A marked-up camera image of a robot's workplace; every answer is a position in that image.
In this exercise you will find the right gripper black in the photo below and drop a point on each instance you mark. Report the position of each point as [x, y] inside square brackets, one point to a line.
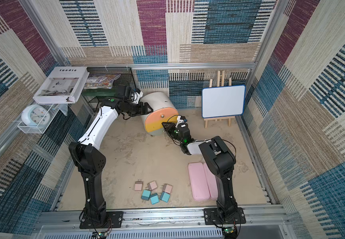
[170, 129]

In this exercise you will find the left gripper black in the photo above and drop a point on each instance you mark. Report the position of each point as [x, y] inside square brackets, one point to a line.
[141, 111]

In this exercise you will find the yellow drawer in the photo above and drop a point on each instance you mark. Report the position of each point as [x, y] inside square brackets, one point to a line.
[155, 126]

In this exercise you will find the white round drawer cabinet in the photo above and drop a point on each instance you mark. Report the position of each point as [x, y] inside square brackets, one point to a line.
[157, 100]

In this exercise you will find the pink plug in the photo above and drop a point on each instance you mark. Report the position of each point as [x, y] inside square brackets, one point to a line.
[152, 186]
[138, 186]
[167, 188]

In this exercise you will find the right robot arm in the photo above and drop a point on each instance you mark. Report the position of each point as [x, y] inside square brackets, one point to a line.
[218, 157]

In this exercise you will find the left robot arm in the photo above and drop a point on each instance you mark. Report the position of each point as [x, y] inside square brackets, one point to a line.
[90, 161]

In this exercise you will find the green book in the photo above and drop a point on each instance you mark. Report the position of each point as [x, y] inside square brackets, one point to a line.
[104, 92]

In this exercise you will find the colourful snack bag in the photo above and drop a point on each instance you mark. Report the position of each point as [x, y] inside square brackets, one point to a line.
[101, 81]

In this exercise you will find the blue framed whiteboard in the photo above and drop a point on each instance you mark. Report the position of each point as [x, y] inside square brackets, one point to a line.
[236, 104]

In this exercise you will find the pink case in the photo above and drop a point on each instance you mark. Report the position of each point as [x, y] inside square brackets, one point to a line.
[203, 182]

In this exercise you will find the blue plug right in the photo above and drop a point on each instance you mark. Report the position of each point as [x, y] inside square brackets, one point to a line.
[165, 196]

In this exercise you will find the blue plug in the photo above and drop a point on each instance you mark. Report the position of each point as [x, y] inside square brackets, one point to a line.
[165, 196]
[154, 198]
[146, 195]

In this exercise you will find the wooden easel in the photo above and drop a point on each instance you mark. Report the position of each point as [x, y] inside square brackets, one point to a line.
[214, 101]

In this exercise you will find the blue plug left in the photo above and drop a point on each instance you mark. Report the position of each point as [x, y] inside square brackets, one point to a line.
[146, 195]

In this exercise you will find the blue plug middle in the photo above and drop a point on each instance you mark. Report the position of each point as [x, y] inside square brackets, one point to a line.
[154, 198]

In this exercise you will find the white magazine box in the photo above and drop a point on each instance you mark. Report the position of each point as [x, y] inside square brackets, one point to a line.
[64, 85]

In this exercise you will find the white alarm clock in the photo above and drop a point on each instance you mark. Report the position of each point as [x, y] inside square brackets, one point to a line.
[35, 115]

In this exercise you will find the black wire shelf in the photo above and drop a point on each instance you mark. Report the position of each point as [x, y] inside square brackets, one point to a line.
[128, 79]

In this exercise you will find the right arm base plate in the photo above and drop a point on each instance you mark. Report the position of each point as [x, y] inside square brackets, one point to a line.
[215, 217]

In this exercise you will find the clear wire basket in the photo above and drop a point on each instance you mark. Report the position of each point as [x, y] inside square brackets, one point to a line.
[54, 109]

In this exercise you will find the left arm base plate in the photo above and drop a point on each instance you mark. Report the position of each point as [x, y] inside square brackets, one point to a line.
[101, 220]

